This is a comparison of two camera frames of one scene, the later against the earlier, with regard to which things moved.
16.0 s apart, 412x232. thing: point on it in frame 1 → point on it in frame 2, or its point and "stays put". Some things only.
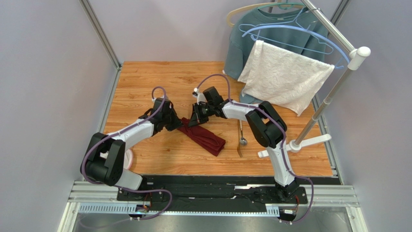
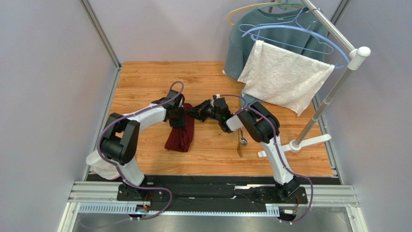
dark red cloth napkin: (203, 137) → (181, 139)
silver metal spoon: (242, 140) stays put
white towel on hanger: (279, 75) stays put
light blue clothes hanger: (301, 30) stays put
